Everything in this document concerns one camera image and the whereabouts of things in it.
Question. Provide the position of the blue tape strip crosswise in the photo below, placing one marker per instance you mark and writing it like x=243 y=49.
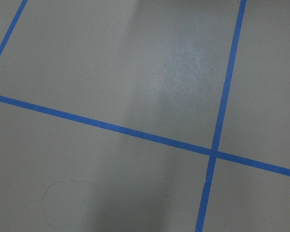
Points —
x=147 y=136

